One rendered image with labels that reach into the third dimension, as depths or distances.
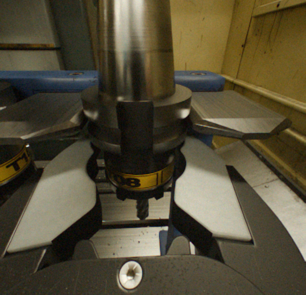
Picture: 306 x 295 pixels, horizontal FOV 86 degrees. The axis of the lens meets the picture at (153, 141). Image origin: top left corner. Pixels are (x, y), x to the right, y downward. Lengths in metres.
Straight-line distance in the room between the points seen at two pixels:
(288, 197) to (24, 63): 0.99
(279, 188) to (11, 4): 1.02
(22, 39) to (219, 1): 0.90
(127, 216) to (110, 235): 0.06
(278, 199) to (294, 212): 0.05
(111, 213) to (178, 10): 0.98
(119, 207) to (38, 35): 0.60
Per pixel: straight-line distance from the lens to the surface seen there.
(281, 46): 0.79
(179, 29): 1.08
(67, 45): 0.75
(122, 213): 0.43
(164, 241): 0.39
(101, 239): 0.41
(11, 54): 0.80
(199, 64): 1.11
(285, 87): 0.73
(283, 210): 0.65
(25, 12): 0.75
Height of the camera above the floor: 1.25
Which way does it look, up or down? 31 degrees down
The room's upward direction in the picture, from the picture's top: straight up
